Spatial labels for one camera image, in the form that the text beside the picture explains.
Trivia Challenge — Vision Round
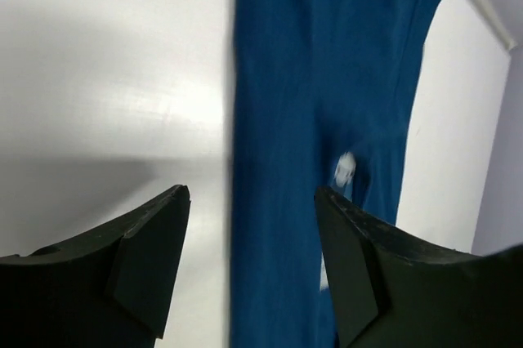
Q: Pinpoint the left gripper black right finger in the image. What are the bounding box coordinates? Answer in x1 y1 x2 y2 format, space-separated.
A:
315 187 522 347

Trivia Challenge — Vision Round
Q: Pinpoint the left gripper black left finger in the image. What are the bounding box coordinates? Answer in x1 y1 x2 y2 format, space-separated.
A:
1 185 190 347

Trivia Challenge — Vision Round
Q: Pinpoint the blue printed t shirt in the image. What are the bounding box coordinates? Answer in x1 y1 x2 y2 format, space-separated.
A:
230 0 440 347

